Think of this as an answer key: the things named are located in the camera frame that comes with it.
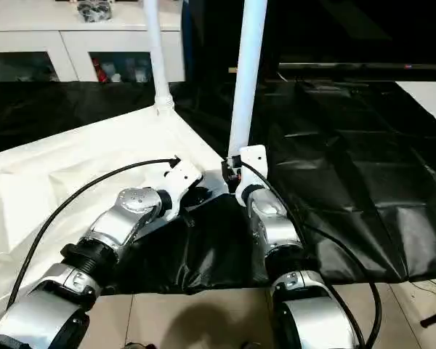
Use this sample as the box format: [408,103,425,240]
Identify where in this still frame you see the black plastic mat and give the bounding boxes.
[0,76,436,295]

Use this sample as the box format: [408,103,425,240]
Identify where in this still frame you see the black low shelf board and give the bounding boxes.
[276,63,436,73]

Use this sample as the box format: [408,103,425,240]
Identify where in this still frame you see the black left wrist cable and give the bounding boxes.
[6,156,181,310]

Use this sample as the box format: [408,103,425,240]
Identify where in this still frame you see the white plastic table top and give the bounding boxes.
[0,104,233,324]

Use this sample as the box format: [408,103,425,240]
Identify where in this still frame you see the red bottle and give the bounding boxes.
[94,58,107,82]

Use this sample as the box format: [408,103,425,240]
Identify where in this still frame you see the thin black floor cables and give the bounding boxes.
[414,278,436,295]

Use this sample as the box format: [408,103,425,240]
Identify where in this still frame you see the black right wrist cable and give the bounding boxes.
[240,161,384,349]

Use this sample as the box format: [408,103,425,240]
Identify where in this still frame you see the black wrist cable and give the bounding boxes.
[6,156,181,310]
[240,161,384,349]

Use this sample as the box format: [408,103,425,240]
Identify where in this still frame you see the white plastic table leg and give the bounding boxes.
[227,0,269,159]
[142,0,177,115]

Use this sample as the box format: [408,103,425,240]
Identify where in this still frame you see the white paper sheet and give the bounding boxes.
[396,80,436,133]

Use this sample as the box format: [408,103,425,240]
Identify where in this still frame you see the white sideboard cabinet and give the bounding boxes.
[0,0,186,83]

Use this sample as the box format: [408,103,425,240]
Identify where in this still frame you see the grey crumpled object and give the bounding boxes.
[77,0,113,23]

